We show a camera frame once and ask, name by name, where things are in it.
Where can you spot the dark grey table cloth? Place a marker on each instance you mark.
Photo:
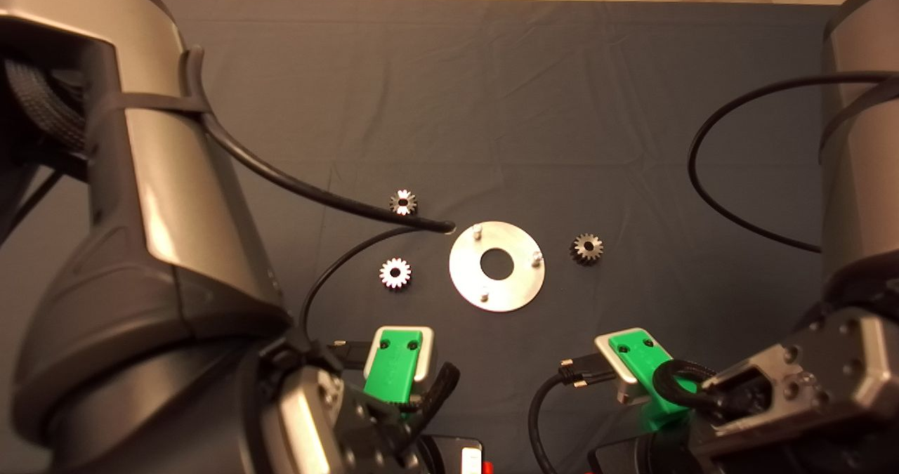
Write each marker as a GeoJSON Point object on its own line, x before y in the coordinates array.
{"type": "Point", "coordinates": [506, 109]}

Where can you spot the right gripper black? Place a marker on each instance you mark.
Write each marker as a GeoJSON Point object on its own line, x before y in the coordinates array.
{"type": "Point", "coordinates": [653, 460]}

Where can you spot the round metal carrier plate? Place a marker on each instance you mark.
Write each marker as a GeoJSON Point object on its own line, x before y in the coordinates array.
{"type": "Point", "coordinates": [513, 293]}

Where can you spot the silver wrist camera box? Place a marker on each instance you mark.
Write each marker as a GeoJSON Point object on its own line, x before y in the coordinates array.
{"type": "Point", "coordinates": [625, 391]}
{"type": "Point", "coordinates": [427, 354]}

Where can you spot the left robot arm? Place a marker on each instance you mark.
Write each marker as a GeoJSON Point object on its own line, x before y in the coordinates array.
{"type": "Point", "coordinates": [175, 207]}

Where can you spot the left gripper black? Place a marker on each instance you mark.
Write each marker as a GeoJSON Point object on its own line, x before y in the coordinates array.
{"type": "Point", "coordinates": [442, 456]}

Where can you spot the long black braided sleeve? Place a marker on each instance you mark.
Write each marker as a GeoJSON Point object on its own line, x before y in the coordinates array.
{"type": "Point", "coordinates": [42, 102]}

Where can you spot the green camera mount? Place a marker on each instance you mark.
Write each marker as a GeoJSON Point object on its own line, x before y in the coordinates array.
{"type": "Point", "coordinates": [393, 365]}
{"type": "Point", "coordinates": [639, 358]}

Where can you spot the small steel planetary gear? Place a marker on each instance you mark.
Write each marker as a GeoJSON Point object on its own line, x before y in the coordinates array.
{"type": "Point", "coordinates": [396, 205]}
{"type": "Point", "coordinates": [594, 253]}
{"type": "Point", "coordinates": [387, 278]}

